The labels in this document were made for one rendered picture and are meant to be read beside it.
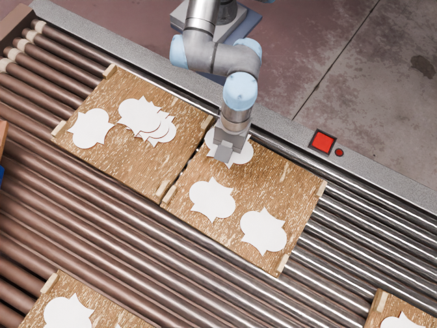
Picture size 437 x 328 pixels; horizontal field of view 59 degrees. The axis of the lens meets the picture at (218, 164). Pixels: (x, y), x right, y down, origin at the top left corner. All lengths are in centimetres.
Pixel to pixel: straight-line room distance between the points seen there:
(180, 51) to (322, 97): 176
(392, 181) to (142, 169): 82
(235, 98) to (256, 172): 44
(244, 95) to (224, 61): 12
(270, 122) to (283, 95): 120
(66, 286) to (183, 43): 73
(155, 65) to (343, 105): 149
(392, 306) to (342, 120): 152
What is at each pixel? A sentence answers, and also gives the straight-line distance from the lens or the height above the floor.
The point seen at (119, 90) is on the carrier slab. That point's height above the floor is 94.
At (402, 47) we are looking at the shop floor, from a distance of 310.
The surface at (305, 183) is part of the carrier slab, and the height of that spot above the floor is 94.
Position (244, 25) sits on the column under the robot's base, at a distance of 166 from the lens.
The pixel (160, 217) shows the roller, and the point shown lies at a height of 92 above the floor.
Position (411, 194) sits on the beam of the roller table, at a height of 91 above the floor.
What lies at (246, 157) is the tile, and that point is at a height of 106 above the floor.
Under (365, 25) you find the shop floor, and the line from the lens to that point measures 311.
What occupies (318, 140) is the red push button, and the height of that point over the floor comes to 93.
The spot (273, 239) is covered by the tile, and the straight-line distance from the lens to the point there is 118.
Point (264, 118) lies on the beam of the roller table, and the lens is 136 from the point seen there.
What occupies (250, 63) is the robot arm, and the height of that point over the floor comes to 135.
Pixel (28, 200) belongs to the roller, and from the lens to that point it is 131.
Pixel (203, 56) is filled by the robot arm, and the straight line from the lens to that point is 94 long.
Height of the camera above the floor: 208
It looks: 67 degrees down
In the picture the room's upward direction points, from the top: 9 degrees clockwise
